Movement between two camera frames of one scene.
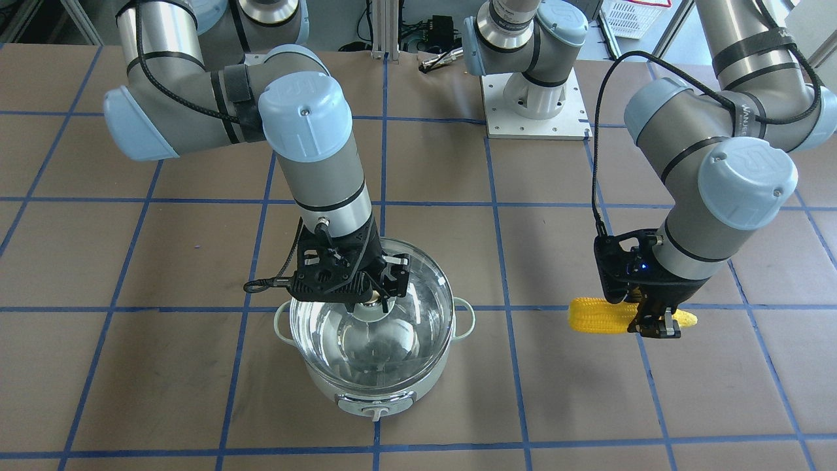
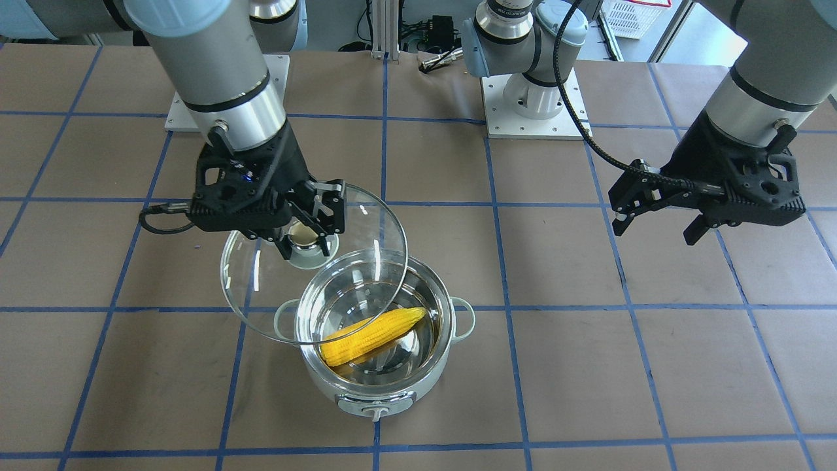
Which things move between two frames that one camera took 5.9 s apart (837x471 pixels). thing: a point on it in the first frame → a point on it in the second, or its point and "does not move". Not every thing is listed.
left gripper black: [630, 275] → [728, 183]
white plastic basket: [632, 19] does not move
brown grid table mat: [128, 341] does not move
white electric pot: [373, 363] does not move
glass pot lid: [369, 348] → [310, 300]
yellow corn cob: [597, 315] → [370, 335]
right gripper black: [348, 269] → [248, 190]
